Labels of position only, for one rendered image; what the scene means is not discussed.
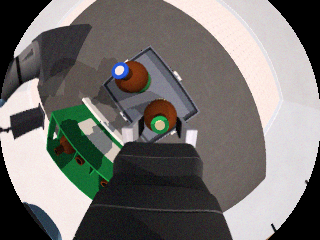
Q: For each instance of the green crate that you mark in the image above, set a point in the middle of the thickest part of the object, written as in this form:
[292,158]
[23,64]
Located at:
[92,142]

